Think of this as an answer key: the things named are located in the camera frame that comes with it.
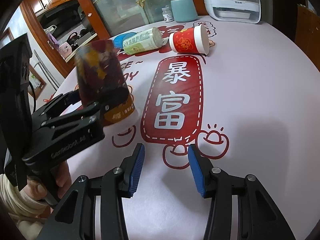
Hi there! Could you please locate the dark patterned paper cup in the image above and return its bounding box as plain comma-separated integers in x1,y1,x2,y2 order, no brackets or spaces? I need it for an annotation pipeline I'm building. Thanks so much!
75,40,138,134

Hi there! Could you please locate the cream sleeve forearm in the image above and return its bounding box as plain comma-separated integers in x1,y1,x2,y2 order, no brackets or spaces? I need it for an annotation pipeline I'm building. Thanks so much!
1,174,50,239

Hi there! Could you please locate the blue plastic cup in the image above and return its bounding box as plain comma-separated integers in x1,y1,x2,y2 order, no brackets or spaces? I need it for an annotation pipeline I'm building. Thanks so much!
113,32,136,49

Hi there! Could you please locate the green white paper cup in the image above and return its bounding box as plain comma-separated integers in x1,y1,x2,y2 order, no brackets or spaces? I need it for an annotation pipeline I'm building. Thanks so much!
123,27,163,55

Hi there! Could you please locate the red paper cup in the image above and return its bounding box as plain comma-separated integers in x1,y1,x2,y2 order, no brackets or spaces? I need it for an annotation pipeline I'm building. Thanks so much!
169,24,209,55

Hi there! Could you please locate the person's left hand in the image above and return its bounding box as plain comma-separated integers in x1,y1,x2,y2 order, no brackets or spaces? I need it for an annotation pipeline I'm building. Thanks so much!
23,161,72,200

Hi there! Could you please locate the pink printed tablecloth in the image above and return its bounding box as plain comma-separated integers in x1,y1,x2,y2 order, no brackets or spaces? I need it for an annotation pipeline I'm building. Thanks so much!
68,16,319,239

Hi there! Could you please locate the small white pill bottle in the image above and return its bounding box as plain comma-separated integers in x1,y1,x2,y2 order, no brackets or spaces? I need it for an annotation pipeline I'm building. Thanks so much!
162,5,174,22

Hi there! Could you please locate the light blue ceramic canister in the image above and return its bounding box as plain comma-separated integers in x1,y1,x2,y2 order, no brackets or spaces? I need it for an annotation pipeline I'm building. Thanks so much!
171,0,198,23

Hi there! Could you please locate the white countertop appliance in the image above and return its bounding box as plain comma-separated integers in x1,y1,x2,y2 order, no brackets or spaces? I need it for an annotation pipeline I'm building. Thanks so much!
204,0,261,24

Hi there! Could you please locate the wooden shelf cabinet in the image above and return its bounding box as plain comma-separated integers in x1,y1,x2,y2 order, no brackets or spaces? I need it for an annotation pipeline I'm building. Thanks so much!
295,0,320,70

